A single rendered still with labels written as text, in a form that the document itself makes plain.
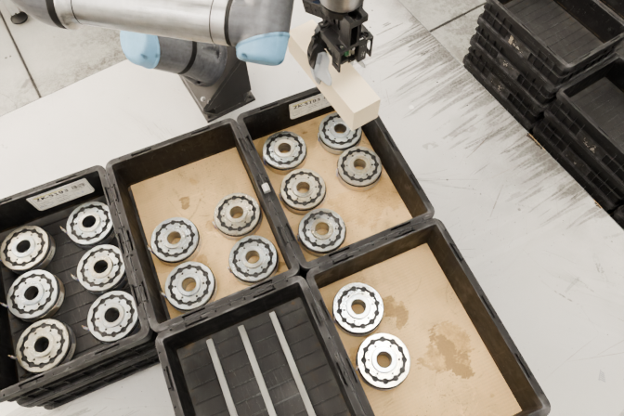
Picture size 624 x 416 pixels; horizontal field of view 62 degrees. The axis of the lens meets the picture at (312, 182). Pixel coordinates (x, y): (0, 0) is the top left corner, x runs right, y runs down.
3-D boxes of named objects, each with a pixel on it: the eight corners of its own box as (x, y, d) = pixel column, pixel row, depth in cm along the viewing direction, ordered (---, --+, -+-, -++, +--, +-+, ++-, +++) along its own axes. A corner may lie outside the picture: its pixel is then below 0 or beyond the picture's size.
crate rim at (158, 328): (107, 167, 115) (103, 162, 113) (235, 121, 120) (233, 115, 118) (155, 337, 98) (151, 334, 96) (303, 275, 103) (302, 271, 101)
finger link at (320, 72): (319, 103, 101) (331, 67, 93) (303, 83, 103) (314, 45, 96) (331, 99, 102) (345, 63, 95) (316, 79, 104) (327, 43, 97)
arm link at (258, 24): (-36, 15, 79) (277, 60, 73) (-30, -60, 78) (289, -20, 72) (17, 30, 91) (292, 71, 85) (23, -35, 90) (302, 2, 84)
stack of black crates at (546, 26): (455, 75, 221) (484, -7, 181) (508, 46, 228) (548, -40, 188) (520, 144, 205) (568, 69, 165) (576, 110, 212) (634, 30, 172)
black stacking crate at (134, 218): (123, 187, 124) (105, 163, 114) (240, 144, 129) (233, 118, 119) (169, 345, 107) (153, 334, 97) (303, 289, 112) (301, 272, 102)
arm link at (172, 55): (159, 72, 135) (111, 62, 124) (166, 19, 133) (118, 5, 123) (189, 75, 128) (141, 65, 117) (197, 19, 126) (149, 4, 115)
